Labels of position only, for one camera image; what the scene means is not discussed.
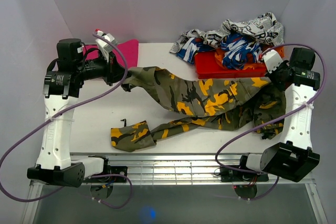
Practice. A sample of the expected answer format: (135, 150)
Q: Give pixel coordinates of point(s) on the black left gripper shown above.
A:
(114, 72)

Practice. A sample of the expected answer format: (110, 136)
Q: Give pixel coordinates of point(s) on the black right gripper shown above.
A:
(283, 65)

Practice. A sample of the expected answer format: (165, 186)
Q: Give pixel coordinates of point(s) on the camouflage yellow green trousers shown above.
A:
(218, 104)

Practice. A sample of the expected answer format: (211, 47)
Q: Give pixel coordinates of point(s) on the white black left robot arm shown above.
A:
(64, 78)

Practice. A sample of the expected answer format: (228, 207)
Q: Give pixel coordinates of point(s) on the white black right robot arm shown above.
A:
(292, 158)

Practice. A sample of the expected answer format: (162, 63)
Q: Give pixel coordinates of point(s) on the folded pink trousers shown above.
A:
(130, 50)

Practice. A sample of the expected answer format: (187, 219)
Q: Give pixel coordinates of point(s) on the newspaper print trousers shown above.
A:
(264, 29)

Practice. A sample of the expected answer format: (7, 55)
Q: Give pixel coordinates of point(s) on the blue white patterned trousers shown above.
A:
(195, 45)

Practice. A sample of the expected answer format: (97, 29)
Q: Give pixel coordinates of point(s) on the orange trousers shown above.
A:
(239, 58)

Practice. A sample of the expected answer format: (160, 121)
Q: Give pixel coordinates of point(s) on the red plastic tray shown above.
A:
(206, 67)

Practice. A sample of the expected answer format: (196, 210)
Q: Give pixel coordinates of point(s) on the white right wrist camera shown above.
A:
(272, 60)

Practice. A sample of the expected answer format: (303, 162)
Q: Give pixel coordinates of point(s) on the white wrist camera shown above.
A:
(272, 60)
(102, 45)

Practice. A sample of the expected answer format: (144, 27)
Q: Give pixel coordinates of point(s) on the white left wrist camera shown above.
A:
(102, 45)

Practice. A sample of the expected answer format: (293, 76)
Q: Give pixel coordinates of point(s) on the aluminium table frame rail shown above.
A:
(177, 189)

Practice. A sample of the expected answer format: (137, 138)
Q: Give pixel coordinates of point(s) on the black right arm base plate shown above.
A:
(228, 175)

